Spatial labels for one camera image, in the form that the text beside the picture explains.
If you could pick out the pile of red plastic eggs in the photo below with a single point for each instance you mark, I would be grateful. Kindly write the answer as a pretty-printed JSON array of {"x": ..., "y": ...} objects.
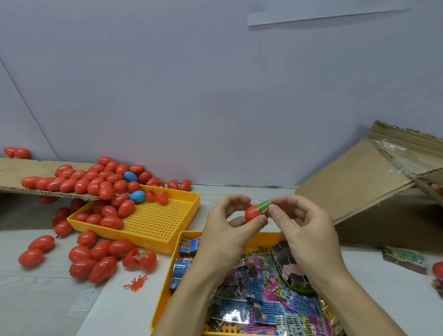
[{"x": 103, "y": 266}]

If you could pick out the blue plastic egg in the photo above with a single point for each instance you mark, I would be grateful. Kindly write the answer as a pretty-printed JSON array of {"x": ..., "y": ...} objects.
[
  {"x": 130, "y": 176},
  {"x": 137, "y": 196}
]

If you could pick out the yellow perforated plastic tray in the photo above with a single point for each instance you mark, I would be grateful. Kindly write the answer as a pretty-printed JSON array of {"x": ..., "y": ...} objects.
[{"x": 155, "y": 221}]

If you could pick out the person's left thumb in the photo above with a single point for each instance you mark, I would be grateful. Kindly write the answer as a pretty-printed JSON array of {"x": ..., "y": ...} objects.
[{"x": 252, "y": 226}]

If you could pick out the person's right forearm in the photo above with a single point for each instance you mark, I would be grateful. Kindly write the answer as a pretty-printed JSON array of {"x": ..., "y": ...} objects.
[{"x": 360, "y": 304}]

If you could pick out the red plastic egg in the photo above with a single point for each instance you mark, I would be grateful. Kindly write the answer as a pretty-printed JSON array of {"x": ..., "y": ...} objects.
[{"x": 438, "y": 270}]

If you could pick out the green toy leaflet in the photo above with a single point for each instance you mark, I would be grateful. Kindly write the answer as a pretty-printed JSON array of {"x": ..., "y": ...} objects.
[{"x": 264, "y": 206}]

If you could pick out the red egg half shell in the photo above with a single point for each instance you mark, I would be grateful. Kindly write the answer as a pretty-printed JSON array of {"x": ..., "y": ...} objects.
[{"x": 252, "y": 213}]

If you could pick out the flat cardboard sheet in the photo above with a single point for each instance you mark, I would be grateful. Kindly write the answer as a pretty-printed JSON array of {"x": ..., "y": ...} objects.
[{"x": 20, "y": 171}]

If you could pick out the pile of colourful toy packets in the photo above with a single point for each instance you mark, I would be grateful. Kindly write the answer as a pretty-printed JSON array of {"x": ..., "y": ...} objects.
[{"x": 263, "y": 301}]

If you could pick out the person's right hand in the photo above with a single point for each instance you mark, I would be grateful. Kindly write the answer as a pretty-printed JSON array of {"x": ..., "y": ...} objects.
[{"x": 311, "y": 239}]

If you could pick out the person's right thumb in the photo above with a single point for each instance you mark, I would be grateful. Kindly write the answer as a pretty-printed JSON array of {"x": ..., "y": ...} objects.
[{"x": 278, "y": 213}]

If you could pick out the brown cardboard box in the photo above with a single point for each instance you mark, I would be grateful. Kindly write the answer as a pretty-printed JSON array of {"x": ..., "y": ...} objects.
[{"x": 353, "y": 187}]

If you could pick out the red rubber splat toy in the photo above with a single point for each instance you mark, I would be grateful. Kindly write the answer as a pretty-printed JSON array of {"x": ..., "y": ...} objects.
[{"x": 135, "y": 283}]

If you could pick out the open red hinged egg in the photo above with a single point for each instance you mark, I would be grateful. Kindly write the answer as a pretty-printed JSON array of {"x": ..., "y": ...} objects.
[
  {"x": 157, "y": 196},
  {"x": 140, "y": 259},
  {"x": 16, "y": 152}
]

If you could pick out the person's left forearm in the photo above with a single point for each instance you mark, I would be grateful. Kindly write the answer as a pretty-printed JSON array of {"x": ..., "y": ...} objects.
[{"x": 193, "y": 304}]

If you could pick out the person's left hand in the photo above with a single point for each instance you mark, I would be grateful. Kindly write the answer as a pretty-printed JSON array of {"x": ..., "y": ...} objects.
[{"x": 218, "y": 239}]

